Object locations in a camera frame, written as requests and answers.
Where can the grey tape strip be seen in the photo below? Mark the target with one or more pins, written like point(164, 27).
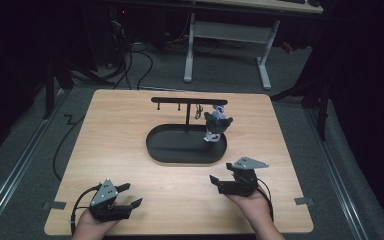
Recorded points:
point(55, 205)
point(303, 201)

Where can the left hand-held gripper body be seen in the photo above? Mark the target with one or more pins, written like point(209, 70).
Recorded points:
point(106, 203)

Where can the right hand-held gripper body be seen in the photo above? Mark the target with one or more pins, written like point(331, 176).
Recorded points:
point(243, 180)

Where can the white-legged wooden desk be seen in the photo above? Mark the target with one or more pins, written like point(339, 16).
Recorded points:
point(228, 31)

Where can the black metal stand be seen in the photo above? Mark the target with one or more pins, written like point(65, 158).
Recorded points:
point(51, 86)
point(316, 100)

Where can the metal floor rail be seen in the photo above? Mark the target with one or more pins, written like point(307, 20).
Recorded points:
point(338, 176)
point(16, 170)

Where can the black hook rack with tray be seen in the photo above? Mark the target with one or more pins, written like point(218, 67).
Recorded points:
point(183, 145)

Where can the person's right hand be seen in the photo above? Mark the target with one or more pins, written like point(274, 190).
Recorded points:
point(251, 208)

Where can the person's left hand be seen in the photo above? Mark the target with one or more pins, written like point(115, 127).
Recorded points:
point(91, 226)

